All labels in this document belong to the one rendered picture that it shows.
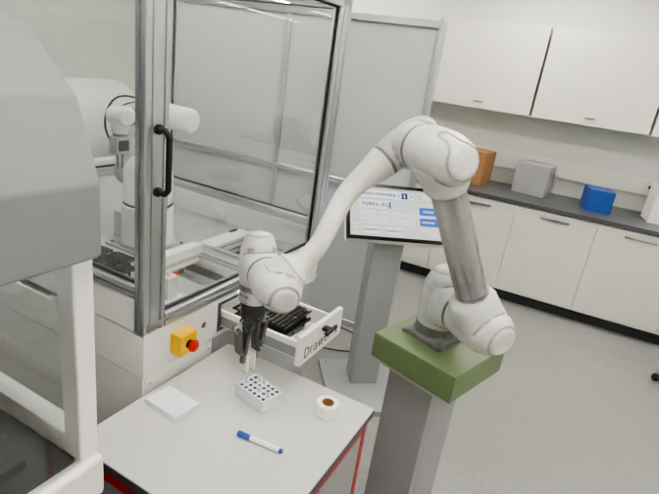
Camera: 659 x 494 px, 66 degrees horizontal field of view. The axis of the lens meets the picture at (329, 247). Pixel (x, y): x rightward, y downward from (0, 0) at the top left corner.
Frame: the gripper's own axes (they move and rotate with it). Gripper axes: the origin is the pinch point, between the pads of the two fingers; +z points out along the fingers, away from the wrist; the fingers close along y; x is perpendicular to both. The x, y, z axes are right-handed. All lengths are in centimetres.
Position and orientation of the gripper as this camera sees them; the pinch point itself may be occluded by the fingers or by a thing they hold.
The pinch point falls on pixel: (248, 361)
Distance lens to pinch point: 158.9
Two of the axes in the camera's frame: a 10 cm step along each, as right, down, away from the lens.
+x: 7.6, 3.2, -5.7
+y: -6.4, 1.8, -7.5
